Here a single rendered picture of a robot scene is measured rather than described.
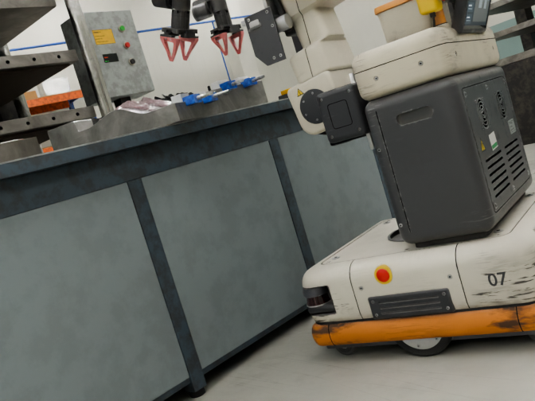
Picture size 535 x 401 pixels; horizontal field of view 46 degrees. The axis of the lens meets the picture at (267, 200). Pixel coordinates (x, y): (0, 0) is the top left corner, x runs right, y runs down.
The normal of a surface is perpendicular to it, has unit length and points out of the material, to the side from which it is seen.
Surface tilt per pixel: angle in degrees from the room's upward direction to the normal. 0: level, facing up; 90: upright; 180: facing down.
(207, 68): 90
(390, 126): 90
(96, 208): 90
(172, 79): 90
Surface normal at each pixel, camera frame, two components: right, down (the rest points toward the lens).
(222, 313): 0.71, -0.16
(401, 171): -0.53, 0.23
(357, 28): -0.76, 0.28
